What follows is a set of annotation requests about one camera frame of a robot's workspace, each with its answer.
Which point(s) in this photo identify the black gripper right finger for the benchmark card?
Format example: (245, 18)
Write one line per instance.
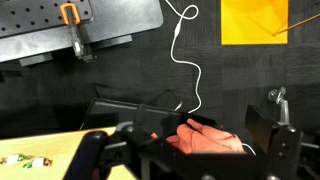
(280, 145)

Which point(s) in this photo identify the grey metal bracket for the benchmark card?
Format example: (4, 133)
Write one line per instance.
(277, 96)

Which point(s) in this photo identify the yellow square floor marker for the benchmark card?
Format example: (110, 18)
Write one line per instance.
(254, 22)

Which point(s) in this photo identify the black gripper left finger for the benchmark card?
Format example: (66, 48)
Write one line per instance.
(99, 152)

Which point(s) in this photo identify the green white wrapped sweet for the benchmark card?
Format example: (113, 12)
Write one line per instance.
(14, 159)

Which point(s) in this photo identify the orange handled clamp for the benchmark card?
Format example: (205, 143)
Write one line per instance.
(74, 30)

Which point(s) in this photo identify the black perforated metal plate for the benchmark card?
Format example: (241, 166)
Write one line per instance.
(33, 27)

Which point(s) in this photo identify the orange cloth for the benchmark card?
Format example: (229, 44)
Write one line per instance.
(194, 137)

